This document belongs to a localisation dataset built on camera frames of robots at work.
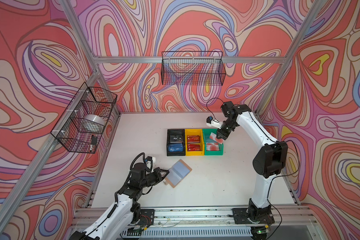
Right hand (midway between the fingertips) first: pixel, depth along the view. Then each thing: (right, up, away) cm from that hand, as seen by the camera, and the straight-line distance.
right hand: (221, 138), depth 87 cm
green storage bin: (-7, +2, +11) cm, 13 cm away
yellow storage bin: (-15, +3, +14) cm, 20 cm away
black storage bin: (-28, +3, +17) cm, 33 cm away
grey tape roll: (-67, +11, -13) cm, 69 cm away
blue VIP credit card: (-27, -7, +10) cm, 30 cm away
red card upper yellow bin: (-16, -2, +14) cm, 21 cm away
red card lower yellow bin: (-15, -7, +12) cm, 21 cm away
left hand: (-30, -18, -7) cm, 35 cm away
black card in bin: (-28, -2, +14) cm, 31 cm away
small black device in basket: (-67, 0, -14) cm, 69 cm away
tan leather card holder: (-26, -21, +1) cm, 33 cm away
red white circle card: (-5, +1, 0) cm, 5 cm away
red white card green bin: (-3, -6, +11) cm, 13 cm away
